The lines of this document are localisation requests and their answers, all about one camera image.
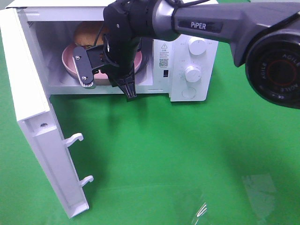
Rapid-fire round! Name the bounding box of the green table cloth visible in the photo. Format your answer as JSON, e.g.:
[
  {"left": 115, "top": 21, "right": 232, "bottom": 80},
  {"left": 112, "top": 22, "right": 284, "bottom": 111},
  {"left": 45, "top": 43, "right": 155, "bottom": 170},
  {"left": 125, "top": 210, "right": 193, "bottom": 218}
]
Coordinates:
[{"left": 0, "top": 0, "right": 300, "bottom": 225}]

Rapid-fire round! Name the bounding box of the white upper power knob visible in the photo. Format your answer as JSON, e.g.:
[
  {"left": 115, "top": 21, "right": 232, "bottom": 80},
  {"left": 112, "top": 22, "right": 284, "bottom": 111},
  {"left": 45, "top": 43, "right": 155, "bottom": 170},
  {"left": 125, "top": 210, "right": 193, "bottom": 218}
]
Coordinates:
[{"left": 188, "top": 37, "right": 207, "bottom": 56}]

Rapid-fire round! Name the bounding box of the burger with sesame bun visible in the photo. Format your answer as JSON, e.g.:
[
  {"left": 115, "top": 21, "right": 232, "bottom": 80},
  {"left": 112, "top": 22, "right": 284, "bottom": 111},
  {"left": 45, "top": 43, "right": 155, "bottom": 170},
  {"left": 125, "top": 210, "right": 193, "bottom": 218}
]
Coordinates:
[{"left": 73, "top": 21, "right": 109, "bottom": 49}]

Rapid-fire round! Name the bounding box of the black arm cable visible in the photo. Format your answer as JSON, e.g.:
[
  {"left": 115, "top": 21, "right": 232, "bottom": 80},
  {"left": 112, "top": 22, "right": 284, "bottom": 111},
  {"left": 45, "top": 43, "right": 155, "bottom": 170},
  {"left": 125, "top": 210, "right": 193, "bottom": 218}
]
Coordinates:
[{"left": 93, "top": 0, "right": 218, "bottom": 47}]

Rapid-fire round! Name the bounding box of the white microwave door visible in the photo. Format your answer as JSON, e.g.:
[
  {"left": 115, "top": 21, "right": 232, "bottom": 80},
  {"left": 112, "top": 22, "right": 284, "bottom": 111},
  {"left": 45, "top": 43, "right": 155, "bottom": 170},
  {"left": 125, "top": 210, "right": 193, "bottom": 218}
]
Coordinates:
[{"left": 0, "top": 8, "right": 93, "bottom": 218}]

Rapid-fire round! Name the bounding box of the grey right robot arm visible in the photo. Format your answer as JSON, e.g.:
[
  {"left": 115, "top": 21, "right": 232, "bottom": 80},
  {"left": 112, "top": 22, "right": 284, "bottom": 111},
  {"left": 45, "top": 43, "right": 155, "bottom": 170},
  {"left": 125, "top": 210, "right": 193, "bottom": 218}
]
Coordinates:
[{"left": 103, "top": 0, "right": 300, "bottom": 108}]

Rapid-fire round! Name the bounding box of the round door release button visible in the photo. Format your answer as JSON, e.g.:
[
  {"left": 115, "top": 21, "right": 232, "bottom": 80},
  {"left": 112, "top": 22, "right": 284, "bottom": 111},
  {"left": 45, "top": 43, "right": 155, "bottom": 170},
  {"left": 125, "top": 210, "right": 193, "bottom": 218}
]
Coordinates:
[{"left": 182, "top": 87, "right": 196, "bottom": 99}]

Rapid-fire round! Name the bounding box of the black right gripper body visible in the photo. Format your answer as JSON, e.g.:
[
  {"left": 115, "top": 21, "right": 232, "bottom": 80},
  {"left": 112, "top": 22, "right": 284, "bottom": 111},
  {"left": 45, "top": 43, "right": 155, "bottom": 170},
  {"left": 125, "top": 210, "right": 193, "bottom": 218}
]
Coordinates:
[{"left": 102, "top": 0, "right": 160, "bottom": 89}]

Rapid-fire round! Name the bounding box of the white lower timer knob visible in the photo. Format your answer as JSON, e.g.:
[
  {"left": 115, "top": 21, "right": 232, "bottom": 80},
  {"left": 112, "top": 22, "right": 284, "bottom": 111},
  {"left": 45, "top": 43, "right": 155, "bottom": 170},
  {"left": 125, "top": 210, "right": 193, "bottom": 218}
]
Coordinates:
[{"left": 185, "top": 66, "right": 202, "bottom": 83}]

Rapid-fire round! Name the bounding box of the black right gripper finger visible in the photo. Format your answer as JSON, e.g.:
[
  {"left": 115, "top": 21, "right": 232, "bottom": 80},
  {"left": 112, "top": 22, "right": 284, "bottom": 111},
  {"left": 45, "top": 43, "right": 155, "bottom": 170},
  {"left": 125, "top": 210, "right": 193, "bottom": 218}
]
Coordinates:
[{"left": 109, "top": 60, "right": 137, "bottom": 100}]

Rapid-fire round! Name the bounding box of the white microwave oven body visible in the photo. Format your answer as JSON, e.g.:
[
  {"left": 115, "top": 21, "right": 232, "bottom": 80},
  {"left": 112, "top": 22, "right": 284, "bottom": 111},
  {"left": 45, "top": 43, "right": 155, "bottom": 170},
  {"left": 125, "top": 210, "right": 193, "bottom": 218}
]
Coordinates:
[{"left": 0, "top": 0, "right": 218, "bottom": 101}]

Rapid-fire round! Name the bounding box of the pink round plate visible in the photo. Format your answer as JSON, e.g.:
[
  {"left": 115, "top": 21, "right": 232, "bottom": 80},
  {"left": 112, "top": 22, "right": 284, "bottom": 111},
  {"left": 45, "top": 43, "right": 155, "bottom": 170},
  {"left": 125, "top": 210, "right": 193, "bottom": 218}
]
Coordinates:
[{"left": 62, "top": 43, "right": 143, "bottom": 85}]

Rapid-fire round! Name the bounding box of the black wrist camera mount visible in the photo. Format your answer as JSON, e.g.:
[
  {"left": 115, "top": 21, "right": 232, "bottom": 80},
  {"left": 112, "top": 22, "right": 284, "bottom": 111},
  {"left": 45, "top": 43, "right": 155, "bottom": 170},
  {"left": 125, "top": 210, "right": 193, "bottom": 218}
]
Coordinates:
[{"left": 73, "top": 45, "right": 119, "bottom": 89}]

